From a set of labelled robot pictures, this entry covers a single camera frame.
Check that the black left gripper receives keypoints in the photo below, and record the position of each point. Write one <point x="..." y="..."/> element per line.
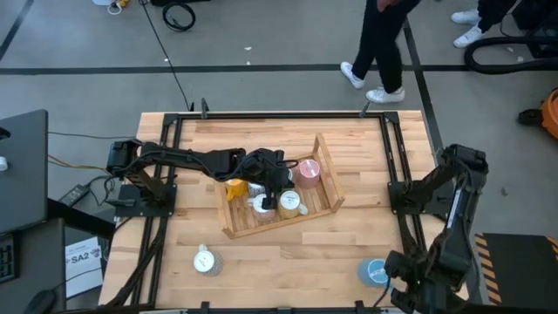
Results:
<point x="266" y="165"/>

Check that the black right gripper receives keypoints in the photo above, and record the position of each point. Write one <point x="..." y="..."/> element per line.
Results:
<point x="401" y="266"/>

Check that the red leaf patterned mug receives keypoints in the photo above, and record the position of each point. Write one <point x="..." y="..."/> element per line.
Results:
<point x="263" y="211"/>

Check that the blue lattice patterned mug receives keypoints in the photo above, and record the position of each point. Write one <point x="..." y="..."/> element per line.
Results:
<point x="255" y="190"/>

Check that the yellow dot patterned mug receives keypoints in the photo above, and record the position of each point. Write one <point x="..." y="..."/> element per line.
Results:
<point x="290" y="202"/>

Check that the plain light blue mug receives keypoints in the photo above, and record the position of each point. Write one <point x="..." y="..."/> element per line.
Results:
<point x="370" y="272"/>

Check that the plain yellow mug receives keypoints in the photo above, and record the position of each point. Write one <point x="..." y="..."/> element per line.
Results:
<point x="235" y="188"/>

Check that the plain pink mug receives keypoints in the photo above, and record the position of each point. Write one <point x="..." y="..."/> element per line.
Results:
<point x="307" y="172"/>

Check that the grey diamond patterned mug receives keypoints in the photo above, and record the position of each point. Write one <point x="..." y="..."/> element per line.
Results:
<point x="208" y="261"/>

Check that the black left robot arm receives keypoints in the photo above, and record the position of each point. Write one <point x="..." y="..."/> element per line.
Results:
<point x="174" y="159"/>

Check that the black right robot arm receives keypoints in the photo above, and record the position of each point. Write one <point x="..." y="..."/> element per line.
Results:
<point x="453" y="218"/>

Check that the black mat with hazard stripes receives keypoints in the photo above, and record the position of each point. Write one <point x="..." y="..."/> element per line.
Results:
<point x="519" y="270"/>

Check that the person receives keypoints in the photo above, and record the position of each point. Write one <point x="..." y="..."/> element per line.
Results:
<point x="479" y="17"/>
<point x="379" y="43"/>

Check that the black power adapter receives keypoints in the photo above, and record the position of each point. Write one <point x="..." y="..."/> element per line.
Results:
<point x="74" y="195"/>

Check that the white printed paper sheet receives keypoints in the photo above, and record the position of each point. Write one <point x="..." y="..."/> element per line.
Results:
<point x="83" y="270"/>

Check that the orange vacuum cleaner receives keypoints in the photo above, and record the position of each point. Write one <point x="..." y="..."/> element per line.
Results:
<point x="551" y="113"/>

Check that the black computer mouse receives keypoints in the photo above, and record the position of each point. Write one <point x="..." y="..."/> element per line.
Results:
<point x="41" y="302"/>

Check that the small white object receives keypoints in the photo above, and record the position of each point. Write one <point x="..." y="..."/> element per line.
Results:
<point x="2" y="163"/>

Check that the black keyboard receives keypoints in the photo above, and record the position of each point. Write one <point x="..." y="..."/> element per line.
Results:
<point x="6" y="259"/>

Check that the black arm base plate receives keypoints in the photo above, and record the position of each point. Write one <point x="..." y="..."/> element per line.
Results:
<point x="148" y="208"/>
<point x="399" y="205"/>

